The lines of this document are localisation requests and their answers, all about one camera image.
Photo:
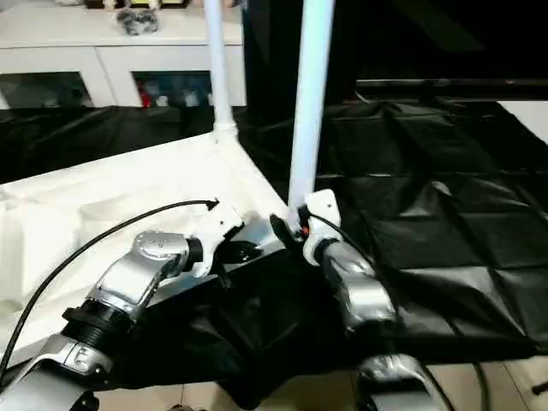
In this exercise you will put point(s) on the white plastic table leg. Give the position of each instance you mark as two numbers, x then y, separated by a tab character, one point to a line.
310	94
220	64

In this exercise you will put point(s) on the white plastic table top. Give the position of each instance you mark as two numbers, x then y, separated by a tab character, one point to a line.
85	192

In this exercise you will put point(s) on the black plastic mat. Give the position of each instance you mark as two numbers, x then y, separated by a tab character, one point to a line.
428	171

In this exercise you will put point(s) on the black fabric case gold label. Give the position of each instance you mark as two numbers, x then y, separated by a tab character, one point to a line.
428	38

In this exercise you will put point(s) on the white cabinet with glass doors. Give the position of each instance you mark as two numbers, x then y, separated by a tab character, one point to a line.
107	51

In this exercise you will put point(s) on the clear bag of black parts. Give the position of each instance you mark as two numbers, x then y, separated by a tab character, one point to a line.
137	23

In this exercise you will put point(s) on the white flat board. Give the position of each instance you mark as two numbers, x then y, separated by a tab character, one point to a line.
531	115

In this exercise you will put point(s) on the black floor stand bar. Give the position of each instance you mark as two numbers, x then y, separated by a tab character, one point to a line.
540	386

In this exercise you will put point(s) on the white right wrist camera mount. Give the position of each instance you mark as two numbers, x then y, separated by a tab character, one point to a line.
323	205

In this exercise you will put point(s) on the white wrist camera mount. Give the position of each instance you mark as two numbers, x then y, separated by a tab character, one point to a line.
323	205
214	222

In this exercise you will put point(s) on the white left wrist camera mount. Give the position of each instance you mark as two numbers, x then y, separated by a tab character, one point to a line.
214	222

